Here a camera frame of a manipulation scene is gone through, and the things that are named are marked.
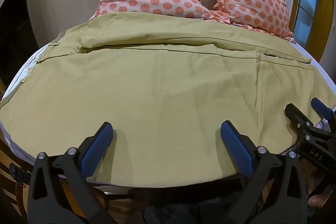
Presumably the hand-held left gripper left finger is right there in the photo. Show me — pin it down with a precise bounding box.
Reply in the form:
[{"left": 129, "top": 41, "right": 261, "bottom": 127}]
[{"left": 28, "top": 122, "right": 119, "bottom": 224}]

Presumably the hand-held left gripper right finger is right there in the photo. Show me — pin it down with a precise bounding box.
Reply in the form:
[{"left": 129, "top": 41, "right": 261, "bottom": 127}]
[{"left": 220, "top": 120, "right": 309, "bottom": 224}]

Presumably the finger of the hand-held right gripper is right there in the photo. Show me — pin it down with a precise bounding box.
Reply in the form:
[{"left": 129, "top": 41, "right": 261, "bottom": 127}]
[
  {"left": 285, "top": 103, "right": 317, "bottom": 139},
  {"left": 310, "top": 97, "right": 336, "bottom": 121}
]

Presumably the olive green bed sheet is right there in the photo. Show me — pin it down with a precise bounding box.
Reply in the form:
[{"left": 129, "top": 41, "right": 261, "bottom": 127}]
[{"left": 0, "top": 12, "right": 336, "bottom": 187}]

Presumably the person's right hand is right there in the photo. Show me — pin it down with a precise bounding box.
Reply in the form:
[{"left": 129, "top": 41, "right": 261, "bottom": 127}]
[{"left": 299, "top": 157, "right": 336, "bottom": 210}]

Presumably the wooden bed frame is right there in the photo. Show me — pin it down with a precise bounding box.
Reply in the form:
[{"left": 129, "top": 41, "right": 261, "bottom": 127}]
[{"left": 0, "top": 135, "right": 147, "bottom": 224}]

